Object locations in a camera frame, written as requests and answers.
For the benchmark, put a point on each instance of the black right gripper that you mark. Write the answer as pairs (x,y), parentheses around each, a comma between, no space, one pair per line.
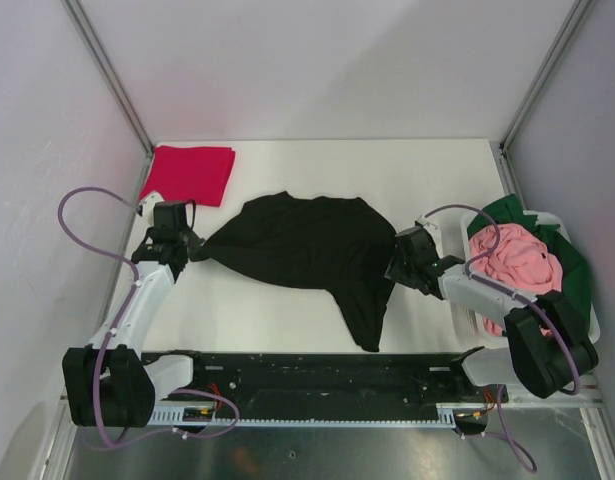
(394,271)

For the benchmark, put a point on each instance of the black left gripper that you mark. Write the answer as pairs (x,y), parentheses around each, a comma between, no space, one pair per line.
(195,242)

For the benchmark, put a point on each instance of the black t shirt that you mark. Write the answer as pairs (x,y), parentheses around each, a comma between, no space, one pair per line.
(340,245)

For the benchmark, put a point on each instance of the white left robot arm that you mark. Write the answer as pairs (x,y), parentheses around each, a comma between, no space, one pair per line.
(106,381)

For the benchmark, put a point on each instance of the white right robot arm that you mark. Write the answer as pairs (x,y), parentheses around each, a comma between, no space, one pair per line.
(547,339)

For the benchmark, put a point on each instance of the folded magenta t shirt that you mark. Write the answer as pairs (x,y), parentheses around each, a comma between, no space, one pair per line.
(190,173)

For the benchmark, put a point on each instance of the white plastic laundry bin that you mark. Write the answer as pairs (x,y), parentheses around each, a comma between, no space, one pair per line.
(495,312)

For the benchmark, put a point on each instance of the pink t shirt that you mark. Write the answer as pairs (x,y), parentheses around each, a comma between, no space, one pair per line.
(522,261)

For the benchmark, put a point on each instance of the green t shirt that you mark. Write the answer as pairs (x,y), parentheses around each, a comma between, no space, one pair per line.
(484,234)

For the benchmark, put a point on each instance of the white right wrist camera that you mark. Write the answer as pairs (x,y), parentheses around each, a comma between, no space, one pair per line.
(431,228)

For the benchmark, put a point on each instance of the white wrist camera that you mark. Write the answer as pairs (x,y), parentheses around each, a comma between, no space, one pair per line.
(147,204)
(431,228)

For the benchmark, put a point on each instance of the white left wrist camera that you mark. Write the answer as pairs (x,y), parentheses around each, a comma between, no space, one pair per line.
(147,204)

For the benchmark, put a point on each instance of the right aluminium frame post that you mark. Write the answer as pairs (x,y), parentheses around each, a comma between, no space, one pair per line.
(572,23)

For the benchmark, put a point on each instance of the aluminium frame post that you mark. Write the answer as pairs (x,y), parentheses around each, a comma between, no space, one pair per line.
(104,64)
(572,23)

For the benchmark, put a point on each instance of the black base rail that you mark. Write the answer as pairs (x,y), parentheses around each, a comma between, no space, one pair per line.
(338,387)

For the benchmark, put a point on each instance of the left aluminium frame post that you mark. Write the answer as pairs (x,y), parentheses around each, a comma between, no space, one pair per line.
(104,64)

